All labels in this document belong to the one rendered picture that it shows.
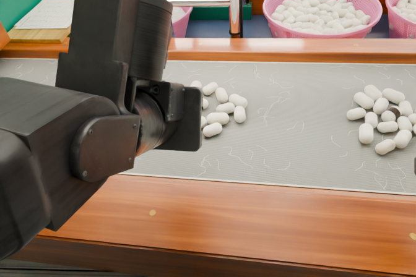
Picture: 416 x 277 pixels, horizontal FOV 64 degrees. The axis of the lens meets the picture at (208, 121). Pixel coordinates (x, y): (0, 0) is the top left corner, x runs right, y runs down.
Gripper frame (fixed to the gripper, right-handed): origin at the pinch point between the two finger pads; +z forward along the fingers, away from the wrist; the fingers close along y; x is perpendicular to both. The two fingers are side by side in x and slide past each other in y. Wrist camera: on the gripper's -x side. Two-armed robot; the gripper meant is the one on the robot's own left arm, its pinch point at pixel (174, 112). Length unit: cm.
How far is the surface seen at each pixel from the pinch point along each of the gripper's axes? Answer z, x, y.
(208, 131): 10.9, 3.6, -2.9
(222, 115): 13.2, 1.0, -4.8
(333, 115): 16.9, 0.6, -23.2
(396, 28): 41, -18, -41
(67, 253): -2.2, 19.7, 14.0
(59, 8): 39, -23, 42
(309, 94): 20.9, -2.8, -19.7
